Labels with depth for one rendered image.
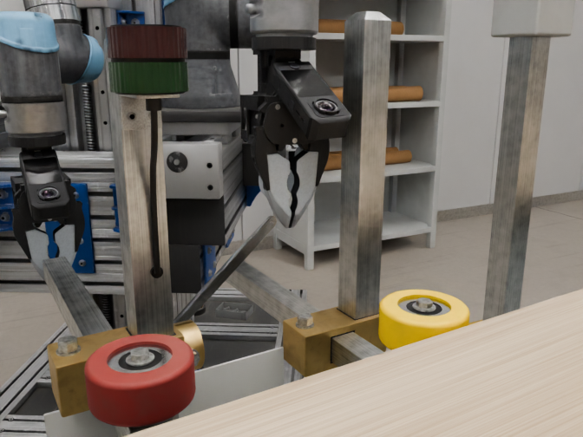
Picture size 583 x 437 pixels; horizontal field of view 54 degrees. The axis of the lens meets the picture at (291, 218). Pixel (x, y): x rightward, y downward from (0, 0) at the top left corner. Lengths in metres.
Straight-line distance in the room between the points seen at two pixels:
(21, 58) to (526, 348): 0.65
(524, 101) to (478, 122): 3.55
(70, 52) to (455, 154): 3.52
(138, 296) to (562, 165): 4.71
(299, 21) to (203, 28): 0.45
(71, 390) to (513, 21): 0.64
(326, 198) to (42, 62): 2.97
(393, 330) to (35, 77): 0.54
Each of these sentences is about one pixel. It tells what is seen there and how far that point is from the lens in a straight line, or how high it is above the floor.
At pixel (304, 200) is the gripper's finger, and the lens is 0.66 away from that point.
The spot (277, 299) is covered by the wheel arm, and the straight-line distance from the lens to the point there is 0.75.
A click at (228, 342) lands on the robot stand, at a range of 1.98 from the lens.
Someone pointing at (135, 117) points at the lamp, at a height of 1.08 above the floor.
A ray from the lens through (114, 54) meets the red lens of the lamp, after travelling 0.46.
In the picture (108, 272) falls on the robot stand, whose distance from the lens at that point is 1.17.
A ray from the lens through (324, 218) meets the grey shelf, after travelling 3.67.
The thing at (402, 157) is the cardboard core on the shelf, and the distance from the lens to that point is 3.55.
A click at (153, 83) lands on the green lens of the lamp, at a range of 0.45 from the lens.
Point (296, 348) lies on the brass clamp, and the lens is 0.66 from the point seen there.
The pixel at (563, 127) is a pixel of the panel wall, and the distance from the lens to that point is 5.02.
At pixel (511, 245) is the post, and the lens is 0.83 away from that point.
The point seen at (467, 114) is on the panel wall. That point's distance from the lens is 4.26.
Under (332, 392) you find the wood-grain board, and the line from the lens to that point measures 0.42.
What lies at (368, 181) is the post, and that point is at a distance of 0.63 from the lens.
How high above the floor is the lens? 1.12
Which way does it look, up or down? 15 degrees down
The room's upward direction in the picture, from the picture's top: straight up
